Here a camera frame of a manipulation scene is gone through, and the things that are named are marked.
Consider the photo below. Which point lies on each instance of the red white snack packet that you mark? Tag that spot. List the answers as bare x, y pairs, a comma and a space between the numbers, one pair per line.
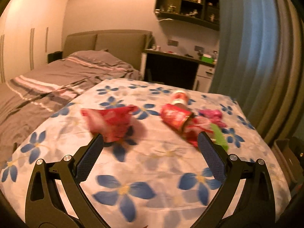
174, 116

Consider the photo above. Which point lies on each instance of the grey wall outlet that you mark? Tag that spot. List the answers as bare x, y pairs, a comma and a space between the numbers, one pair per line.
199, 48
173, 43

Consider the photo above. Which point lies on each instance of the white wardrobe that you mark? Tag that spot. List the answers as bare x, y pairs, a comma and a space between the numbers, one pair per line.
21, 33

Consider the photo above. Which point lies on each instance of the green wrapper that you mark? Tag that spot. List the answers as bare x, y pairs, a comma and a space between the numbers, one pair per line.
220, 137

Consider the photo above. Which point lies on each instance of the group of small figurines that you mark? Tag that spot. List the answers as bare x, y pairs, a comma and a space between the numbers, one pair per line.
171, 8

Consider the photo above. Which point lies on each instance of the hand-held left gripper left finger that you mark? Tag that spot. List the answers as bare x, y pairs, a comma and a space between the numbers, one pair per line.
89, 161

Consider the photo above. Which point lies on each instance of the blue floral blanket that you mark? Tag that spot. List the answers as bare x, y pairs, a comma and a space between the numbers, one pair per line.
154, 171

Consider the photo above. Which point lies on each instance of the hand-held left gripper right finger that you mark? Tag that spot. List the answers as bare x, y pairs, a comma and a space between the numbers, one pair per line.
212, 159

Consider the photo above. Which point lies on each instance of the green box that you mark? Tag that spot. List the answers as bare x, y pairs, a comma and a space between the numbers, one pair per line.
206, 58

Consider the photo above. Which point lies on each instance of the padded brown headboard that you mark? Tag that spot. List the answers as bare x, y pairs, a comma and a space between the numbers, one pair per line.
118, 40

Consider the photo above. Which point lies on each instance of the red and white round cup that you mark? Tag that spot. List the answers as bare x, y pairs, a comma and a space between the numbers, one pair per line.
179, 97

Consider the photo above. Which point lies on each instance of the red printed wrapper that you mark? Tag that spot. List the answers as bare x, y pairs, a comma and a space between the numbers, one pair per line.
111, 121

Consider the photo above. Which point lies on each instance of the blue grey curtain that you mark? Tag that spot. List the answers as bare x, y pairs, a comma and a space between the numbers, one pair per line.
249, 52

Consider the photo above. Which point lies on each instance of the grey striped duvet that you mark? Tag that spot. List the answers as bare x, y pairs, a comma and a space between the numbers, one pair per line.
47, 83

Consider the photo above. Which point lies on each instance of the dark top white desk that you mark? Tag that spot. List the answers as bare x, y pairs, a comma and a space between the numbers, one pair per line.
204, 72

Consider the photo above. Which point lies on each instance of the dark nightstand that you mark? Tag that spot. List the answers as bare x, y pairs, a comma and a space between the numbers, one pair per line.
54, 57

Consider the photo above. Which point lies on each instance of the small pink plastic bag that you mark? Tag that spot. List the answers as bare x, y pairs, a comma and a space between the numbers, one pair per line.
211, 116

